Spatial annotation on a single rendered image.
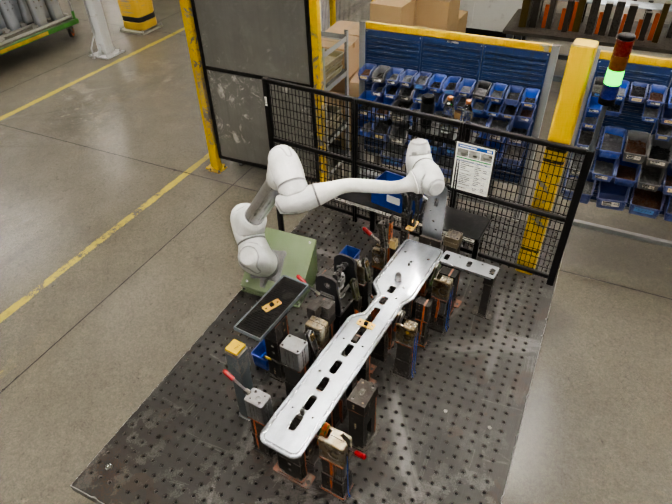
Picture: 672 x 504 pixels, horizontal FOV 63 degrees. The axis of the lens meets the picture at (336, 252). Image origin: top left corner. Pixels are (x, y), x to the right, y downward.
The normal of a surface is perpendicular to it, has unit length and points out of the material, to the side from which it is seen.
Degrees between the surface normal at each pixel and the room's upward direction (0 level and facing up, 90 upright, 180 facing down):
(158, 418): 0
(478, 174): 90
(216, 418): 0
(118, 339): 0
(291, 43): 91
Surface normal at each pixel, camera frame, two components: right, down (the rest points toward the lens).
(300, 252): -0.28, -0.17
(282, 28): -0.43, 0.59
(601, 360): -0.02, -0.77
